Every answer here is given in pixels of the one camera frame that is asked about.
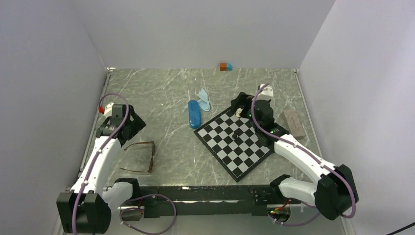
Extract light blue cloth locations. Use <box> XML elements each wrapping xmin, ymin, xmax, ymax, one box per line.
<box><xmin>197</xmin><ymin>88</ymin><xmax>210</xmax><ymax>112</ymax></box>

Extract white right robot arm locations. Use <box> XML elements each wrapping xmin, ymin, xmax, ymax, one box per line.
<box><xmin>231</xmin><ymin>92</ymin><xmax>359</xmax><ymax>220</ymax></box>

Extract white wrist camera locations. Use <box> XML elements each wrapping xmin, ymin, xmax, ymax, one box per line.
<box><xmin>257</xmin><ymin>84</ymin><xmax>274</xmax><ymax>101</ymax></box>
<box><xmin>98</xmin><ymin>102</ymin><xmax>114</xmax><ymax>118</ymax></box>

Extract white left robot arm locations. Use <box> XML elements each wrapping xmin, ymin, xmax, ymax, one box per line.
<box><xmin>56</xmin><ymin>104</ymin><xmax>146</xmax><ymax>234</ymax></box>

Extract black base frame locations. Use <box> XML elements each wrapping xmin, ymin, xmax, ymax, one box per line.
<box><xmin>120</xmin><ymin>185</ymin><xmax>299</xmax><ymax>218</ymax></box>

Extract brown brick block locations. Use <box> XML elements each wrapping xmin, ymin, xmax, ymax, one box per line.
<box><xmin>283</xmin><ymin>109</ymin><xmax>306</xmax><ymax>138</ymax></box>

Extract brown sunglasses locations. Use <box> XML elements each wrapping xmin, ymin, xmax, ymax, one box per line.
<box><xmin>119</xmin><ymin>141</ymin><xmax>156</xmax><ymax>174</ymax></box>

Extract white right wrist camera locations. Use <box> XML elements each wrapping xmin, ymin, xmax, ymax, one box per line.
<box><xmin>257</xmin><ymin>84</ymin><xmax>274</xmax><ymax>101</ymax></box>

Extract blue glasses case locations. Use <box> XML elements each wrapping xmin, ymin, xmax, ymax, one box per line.
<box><xmin>188</xmin><ymin>100</ymin><xmax>201</xmax><ymax>129</ymax></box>

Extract black white chessboard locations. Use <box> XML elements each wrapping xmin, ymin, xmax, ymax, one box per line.
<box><xmin>194</xmin><ymin>107</ymin><xmax>274</xmax><ymax>182</ymax></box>

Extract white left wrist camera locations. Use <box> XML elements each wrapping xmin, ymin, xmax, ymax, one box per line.
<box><xmin>98</xmin><ymin>102</ymin><xmax>114</xmax><ymax>118</ymax></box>

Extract orange block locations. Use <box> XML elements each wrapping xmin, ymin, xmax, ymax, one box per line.
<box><xmin>219</xmin><ymin>63</ymin><xmax>228</xmax><ymax>71</ymax></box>

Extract cream chess piece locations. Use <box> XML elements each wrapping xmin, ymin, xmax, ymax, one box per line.
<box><xmin>235</xmin><ymin>108</ymin><xmax>243</xmax><ymax>118</ymax></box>

